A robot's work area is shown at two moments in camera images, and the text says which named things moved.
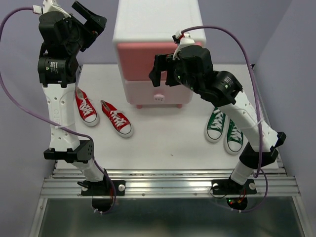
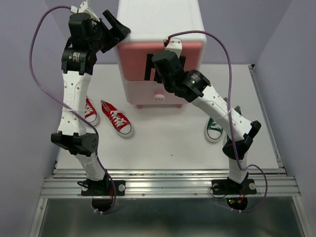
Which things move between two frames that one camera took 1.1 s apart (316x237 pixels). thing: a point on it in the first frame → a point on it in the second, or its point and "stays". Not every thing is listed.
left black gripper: x=95 y=25 → x=120 y=30
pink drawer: x=137 y=60 stays
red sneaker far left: x=85 y=108 stays
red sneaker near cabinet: x=117 y=119 stays
